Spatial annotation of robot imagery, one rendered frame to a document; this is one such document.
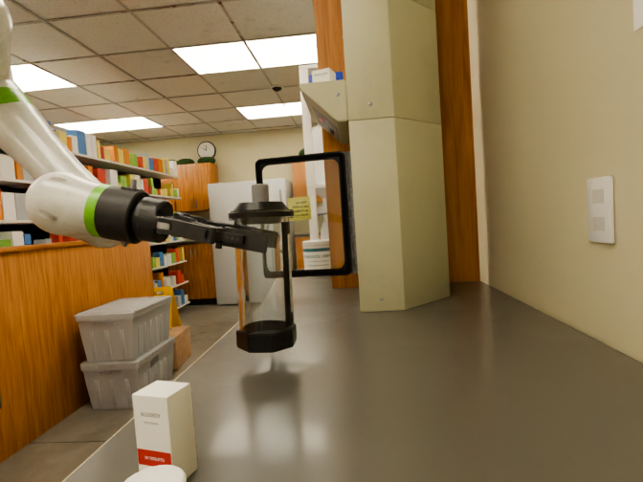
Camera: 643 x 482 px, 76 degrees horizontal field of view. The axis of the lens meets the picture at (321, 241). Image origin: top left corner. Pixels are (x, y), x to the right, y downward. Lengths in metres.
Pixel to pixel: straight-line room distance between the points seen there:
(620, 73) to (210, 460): 0.80
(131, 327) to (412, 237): 2.29
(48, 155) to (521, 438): 0.93
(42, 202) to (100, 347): 2.44
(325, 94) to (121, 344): 2.40
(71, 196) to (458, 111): 1.13
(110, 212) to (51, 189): 0.10
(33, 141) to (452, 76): 1.16
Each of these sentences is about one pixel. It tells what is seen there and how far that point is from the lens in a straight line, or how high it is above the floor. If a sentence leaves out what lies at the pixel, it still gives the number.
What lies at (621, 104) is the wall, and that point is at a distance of 0.84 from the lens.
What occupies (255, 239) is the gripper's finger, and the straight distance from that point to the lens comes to 0.65.
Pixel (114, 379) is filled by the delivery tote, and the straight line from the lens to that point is 3.19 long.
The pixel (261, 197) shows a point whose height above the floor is 1.22.
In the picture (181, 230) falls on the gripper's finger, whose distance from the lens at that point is 0.67.
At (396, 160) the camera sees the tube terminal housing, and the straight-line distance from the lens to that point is 1.03.
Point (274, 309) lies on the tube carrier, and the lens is 0.67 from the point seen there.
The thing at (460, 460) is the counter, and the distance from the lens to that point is 0.46.
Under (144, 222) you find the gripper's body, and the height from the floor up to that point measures 1.19.
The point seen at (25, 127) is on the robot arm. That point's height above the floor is 1.40.
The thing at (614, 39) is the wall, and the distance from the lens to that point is 0.87.
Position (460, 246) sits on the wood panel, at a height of 1.06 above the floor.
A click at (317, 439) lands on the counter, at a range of 0.50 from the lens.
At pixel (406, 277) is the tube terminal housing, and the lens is 1.05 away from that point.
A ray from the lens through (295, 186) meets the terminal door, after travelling 1.37.
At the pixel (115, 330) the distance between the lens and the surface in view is 3.09.
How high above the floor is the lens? 1.18
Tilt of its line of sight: 3 degrees down
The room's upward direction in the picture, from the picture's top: 4 degrees counter-clockwise
